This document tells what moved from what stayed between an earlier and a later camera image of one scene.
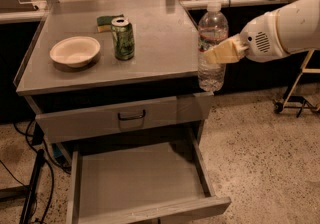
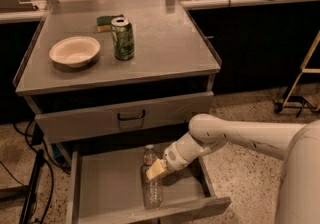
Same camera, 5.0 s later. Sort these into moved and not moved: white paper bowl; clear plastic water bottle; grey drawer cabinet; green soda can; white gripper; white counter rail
Moved: white gripper; clear plastic water bottle
Not moved: grey drawer cabinet; green soda can; white counter rail; white paper bowl
